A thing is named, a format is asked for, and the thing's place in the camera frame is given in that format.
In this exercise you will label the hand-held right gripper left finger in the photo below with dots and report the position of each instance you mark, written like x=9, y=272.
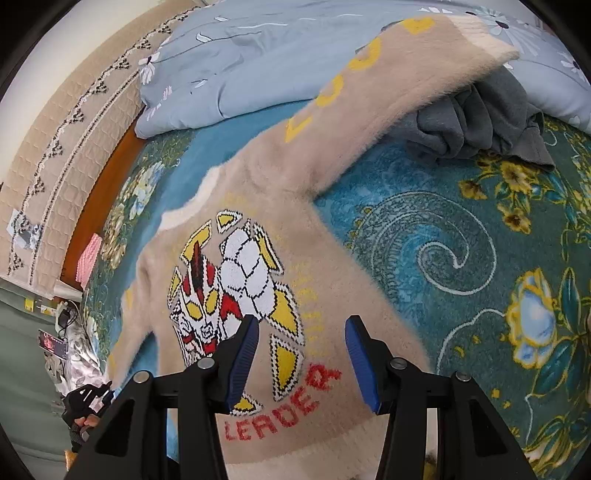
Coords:
x=242, y=355

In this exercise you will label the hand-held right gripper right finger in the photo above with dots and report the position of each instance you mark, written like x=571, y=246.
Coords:
x=364, y=364

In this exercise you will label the beige fuzzy printed sweater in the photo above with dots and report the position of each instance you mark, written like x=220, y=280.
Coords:
x=258, y=184

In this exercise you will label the person's left hand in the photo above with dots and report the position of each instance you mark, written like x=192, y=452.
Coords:
x=87, y=422

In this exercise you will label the grey patterned cloth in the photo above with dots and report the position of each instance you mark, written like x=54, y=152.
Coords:
x=78, y=355

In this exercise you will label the smartphone with lit screen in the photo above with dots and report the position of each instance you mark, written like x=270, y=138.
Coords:
x=51, y=344

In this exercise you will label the teal floral blanket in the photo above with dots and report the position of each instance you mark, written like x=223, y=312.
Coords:
x=461, y=277

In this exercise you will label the pink cloth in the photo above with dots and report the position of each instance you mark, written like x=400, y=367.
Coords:
x=90, y=258

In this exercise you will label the beige quilted headboard cover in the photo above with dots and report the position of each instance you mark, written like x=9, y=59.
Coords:
x=69, y=161

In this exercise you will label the grey garment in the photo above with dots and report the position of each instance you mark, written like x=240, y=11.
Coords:
x=461, y=124

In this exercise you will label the light blue floral quilt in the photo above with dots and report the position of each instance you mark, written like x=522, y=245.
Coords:
x=254, y=69

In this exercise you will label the orange wooden bed frame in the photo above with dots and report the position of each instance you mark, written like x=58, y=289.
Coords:
x=106, y=184

